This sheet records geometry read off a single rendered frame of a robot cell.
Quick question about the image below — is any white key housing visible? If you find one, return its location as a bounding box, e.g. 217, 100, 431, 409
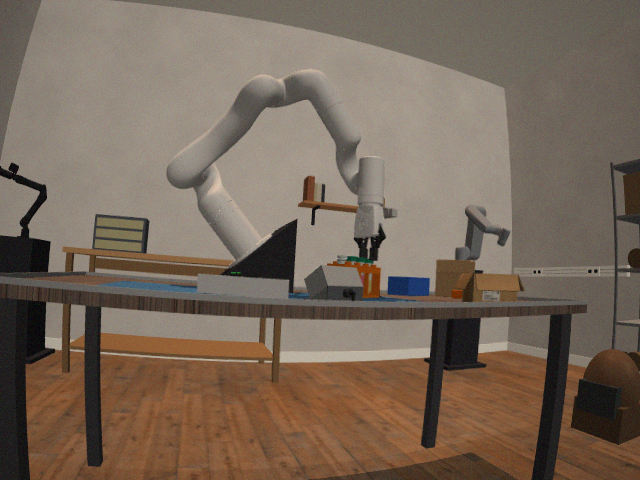
304, 265, 363, 301

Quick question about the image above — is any blue open bin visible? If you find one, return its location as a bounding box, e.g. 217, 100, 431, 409
387, 276, 430, 296

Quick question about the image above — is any orange flat plate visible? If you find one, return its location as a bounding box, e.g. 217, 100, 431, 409
327, 261, 381, 298

